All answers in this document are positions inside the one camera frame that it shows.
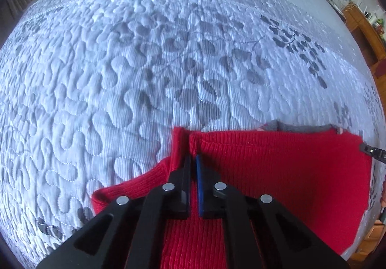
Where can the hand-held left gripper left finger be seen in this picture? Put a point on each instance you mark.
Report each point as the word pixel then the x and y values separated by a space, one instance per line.
pixel 182 184

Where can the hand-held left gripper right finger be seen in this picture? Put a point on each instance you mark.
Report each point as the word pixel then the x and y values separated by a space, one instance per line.
pixel 200 184

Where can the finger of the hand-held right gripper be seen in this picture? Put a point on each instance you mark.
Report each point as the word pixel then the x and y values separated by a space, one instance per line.
pixel 372 151

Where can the red knitted sweater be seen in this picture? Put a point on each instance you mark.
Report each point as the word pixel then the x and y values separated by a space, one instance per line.
pixel 286 172

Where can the wooden desk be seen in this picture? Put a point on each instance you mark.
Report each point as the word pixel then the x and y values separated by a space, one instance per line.
pixel 366 36

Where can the blue leaf-print quilted bedspread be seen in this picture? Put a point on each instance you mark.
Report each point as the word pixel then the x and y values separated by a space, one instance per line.
pixel 120 76

